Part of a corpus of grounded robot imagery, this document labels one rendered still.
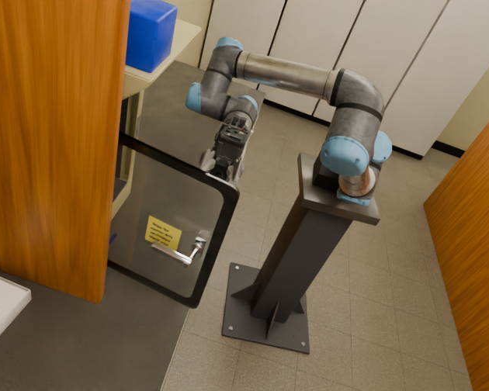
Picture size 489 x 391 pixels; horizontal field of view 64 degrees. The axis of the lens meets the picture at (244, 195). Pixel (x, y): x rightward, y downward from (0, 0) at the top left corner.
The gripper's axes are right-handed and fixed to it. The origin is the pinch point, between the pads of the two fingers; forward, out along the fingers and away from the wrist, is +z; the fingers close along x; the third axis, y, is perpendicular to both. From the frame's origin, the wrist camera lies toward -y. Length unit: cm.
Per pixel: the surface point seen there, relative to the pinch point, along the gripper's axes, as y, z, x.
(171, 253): -7.3, 16.2, -3.0
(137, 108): -1.5, -20.7, -26.1
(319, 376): -128, -38, 78
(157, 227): -7.8, 10.6, -8.0
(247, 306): -126, -63, 34
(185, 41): 22.9, -12.5, -15.2
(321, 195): -34, -57, 38
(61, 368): -34, 33, -17
